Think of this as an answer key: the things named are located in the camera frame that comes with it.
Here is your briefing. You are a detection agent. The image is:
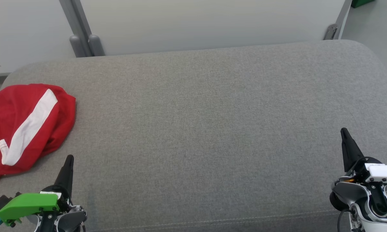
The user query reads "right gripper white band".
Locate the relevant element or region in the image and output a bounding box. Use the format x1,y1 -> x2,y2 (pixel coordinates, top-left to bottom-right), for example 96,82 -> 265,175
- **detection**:
341,128 -> 387,189

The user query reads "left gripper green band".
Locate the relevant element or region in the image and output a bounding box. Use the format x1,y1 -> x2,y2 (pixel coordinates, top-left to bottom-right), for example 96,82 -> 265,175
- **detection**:
0,155 -> 74,227

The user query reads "red shorts white stripe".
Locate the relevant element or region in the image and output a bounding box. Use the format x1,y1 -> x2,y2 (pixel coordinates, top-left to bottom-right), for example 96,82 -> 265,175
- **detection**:
0,84 -> 76,177

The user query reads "grey fabric sofa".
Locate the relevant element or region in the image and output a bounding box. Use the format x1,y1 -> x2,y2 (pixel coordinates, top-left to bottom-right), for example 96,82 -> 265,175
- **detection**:
0,40 -> 387,232

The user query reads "green box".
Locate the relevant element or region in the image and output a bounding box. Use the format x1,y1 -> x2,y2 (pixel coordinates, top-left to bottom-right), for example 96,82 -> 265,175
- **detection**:
351,0 -> 375,8

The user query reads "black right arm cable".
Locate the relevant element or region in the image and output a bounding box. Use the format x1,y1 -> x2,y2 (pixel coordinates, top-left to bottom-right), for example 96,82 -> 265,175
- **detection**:
337,208 -> 353,232

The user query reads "grey partition post with bracket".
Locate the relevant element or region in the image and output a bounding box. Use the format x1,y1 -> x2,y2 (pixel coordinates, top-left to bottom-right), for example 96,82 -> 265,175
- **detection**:
323,0 -> 353,41

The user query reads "grey double partition post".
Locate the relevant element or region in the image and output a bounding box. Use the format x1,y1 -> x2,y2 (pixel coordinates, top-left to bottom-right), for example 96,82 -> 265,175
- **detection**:
59,0 -> 105,58

